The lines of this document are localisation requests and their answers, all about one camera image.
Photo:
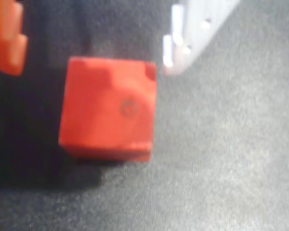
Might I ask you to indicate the red cube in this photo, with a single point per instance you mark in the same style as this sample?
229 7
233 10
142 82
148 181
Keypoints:
106 108

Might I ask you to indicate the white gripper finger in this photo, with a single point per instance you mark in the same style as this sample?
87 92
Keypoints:
197 31

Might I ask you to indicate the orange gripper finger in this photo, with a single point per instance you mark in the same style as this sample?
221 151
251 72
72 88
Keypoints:
4 36

